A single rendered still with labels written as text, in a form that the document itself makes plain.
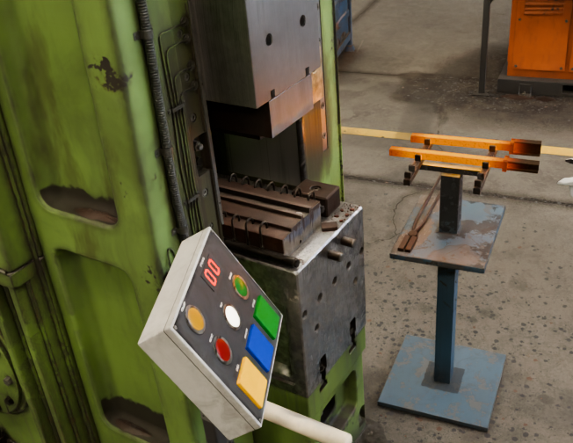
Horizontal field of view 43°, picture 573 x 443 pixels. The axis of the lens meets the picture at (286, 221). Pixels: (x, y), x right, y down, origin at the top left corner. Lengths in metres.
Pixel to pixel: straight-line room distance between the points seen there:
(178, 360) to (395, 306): 2.00
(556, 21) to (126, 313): 3.92
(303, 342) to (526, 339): 1.32
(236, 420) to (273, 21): 0.87
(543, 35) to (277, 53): 3.74
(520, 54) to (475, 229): 3.02
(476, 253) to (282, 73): 0.94
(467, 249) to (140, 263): 1.08
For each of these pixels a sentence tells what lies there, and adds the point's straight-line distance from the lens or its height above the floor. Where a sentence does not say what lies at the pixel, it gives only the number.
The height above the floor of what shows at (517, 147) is 0.95.
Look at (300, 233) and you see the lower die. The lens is 1.98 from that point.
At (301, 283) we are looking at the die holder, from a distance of 1.92.
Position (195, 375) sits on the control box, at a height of 1.09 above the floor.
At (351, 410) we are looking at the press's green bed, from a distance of 2.58.
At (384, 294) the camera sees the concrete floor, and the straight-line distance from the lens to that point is 3.32.
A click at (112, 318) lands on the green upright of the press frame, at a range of 2.12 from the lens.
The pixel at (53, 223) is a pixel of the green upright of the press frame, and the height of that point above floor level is 1.08.
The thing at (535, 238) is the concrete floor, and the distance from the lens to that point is 3.76.
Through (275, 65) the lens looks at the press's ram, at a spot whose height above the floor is 1.44.
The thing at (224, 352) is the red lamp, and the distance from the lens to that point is 1.41.
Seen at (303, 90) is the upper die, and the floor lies 1.33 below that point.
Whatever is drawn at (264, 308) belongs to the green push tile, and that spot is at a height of 1.02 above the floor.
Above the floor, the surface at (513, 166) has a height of 0.94.
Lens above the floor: 2.00
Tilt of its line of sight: 31 degrees down
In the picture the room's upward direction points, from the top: 5 degrees counter-clockwise
